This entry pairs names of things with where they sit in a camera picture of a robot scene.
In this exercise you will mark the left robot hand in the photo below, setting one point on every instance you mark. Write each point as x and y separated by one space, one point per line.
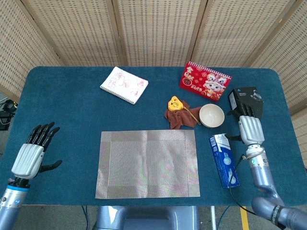
26 160

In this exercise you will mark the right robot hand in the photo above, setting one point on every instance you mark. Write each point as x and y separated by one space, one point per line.
251 130

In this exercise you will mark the white bowl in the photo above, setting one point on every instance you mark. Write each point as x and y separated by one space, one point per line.
212 116

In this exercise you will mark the grey woven placemat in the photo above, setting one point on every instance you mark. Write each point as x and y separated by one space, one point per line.
148 165

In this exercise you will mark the black cardboard box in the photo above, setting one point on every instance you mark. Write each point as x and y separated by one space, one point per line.
242 94

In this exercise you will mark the blue and white carton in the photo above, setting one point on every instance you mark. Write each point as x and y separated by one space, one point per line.
224 163

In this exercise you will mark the black floor equipment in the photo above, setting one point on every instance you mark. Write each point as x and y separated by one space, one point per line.
9 105

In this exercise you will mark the blue felt table cover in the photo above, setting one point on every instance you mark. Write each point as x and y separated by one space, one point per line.
72 107

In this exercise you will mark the red 2026 desk calendar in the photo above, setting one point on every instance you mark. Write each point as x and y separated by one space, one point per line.
199 79

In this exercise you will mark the brown cloth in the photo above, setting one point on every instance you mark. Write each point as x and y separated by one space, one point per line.
177 118

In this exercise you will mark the yellow tape measure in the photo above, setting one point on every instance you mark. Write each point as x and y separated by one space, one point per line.
173 104

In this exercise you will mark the white metal table leg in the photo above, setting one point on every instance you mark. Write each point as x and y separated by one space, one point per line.
213 218

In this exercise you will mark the white spiral notebook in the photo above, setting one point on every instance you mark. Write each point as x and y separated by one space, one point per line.
124 85

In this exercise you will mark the grey robot torso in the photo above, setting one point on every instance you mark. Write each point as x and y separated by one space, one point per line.
148 218

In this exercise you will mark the woven folding screen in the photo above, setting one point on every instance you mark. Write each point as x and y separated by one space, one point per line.
156 31

